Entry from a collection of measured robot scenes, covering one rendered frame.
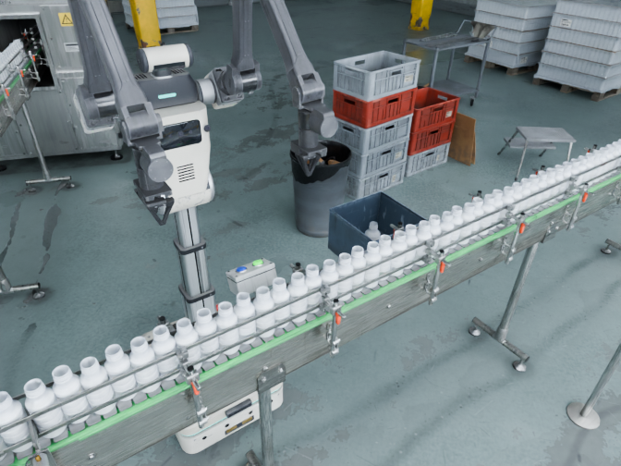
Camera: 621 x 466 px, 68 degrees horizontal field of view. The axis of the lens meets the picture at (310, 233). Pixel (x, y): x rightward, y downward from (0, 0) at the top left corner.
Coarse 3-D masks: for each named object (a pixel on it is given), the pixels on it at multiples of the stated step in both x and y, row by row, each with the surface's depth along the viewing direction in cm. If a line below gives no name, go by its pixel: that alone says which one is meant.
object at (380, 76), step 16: (336, 64) 359; (352, 64) 376; (368, 64) 388; (384, 64) 398; (400, 64) 386; (416, 64) 370; (336, 80) 367; (352, 80) 355; (368, 80) 342; (384, 80) 353; (400, 80) 365; (416, 80) 378; (368, 96) 348; (384, 96) 360
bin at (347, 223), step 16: (336, 208) 211; (352, 208) 217; (368, 208) 223; (384, 208) 224; (400, 208) 214; (336, 224) 208; (352, 224) 222; (368, 224) 229; (384, 224) 228; (416, 224) 199; (336, 240) 212; (352, 240) 201; (368, 240) 191
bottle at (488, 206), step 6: (486, 198) 176; (492, 198) 178; (486, 204) 177; (492, 204) 177; (486, 210) 177; (492, 210) 177; (492, 216) 180; (486, 222) 180; (480, 228) 182; (480, 234) 184
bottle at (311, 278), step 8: (312, 264) 140; (312, 272) 138; (304, 280) 140; (312, 280) 139; (320, 280) 140; (312, 288) 140; (312, 296) 141; (320, 296) 144; (312, 304) 143; (312, 312) 145
